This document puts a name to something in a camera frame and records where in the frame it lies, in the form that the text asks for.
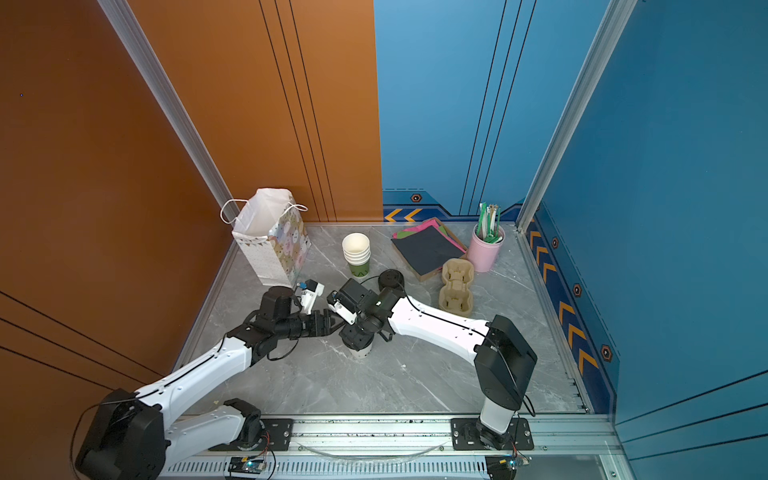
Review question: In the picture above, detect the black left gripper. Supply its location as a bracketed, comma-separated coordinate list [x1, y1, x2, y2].
[276, 309, 346, 343]

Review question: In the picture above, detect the white paper coffee cup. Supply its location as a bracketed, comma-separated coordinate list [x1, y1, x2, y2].
[350, 343, 373, 359]

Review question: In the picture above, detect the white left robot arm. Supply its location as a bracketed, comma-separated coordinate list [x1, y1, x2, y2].
[70, 287, 351, 479]

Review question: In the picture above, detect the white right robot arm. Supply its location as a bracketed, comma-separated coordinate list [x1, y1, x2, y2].
[327, 279, 538, 450]

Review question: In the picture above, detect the stack of black lids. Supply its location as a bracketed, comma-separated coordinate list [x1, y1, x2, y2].
[377, 269, 405, 294]

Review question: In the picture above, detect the stack of paper cups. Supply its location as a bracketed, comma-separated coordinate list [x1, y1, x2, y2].
[342, 233, 371, 278]

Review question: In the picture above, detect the dark grey napkin stack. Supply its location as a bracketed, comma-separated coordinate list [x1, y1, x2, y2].
[392, 228, 465, 277]

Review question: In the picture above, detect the beige pulp cup carrier stack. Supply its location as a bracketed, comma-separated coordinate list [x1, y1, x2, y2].
[438, 259, 475, 317]

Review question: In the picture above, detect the pink napkin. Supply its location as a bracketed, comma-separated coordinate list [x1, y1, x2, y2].
[392, 218, 467, 252]

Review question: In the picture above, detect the brown cardboard napkin tray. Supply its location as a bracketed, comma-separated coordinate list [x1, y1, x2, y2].
[391, 218, 467, 280]

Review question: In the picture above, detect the patterned paper gift bag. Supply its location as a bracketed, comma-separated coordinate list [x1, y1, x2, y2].
[220, 188, 311, 287]

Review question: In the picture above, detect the pink metal bucket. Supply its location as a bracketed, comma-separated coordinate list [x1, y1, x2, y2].
[466, 226, 506, 273]

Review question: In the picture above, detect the green circuit board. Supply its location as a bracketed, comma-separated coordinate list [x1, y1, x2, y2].
[227, 456, 267, 478]

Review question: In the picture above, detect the small circuit board right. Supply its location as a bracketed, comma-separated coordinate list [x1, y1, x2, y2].
[485, 454, 530, 480]

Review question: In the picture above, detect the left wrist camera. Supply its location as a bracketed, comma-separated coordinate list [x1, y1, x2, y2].
[298, 280, 324, 315]

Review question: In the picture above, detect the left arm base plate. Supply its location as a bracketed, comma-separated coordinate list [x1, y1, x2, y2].
[209, 418, 294, 453]

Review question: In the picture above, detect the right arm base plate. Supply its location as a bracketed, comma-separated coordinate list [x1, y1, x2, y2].
[450, 417, 535, 451]

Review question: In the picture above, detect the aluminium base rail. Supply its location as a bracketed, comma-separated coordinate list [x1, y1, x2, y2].
[161, 413, 634, 479]

